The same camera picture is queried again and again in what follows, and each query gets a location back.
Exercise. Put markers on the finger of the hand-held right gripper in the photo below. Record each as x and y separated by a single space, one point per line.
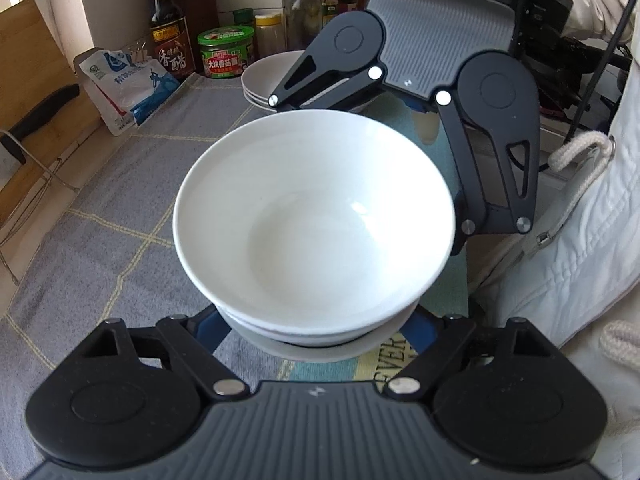
480 185
287 91

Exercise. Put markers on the bamboo cutting board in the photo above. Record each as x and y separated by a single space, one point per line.
30 85

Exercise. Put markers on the blue grey checked towel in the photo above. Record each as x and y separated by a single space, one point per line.
100 260

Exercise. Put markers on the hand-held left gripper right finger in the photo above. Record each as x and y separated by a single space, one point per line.
425 342

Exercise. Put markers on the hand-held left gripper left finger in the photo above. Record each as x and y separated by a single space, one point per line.
212 335

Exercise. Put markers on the white plate small dark speck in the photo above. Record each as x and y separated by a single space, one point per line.
270 70

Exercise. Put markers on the clear glass bottle red cap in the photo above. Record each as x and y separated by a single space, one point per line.
302 15

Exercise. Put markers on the green lid spice jar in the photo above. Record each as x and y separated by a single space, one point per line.
243 17

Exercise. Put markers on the white bowl faint floral print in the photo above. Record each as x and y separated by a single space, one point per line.
260 329

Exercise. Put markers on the green lid sauce jar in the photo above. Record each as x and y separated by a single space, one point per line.
225 52

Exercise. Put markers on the blue white salt bag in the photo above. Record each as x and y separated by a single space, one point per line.
125 90

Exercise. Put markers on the yellow lid spice jar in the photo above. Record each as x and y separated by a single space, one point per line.
269 35

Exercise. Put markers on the white bowl pink floral print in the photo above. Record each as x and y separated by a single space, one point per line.
320 352

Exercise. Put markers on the plain white bowl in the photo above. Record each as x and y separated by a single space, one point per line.
310 210

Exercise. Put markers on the dark vinegar bottle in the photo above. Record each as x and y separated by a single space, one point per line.
167 35

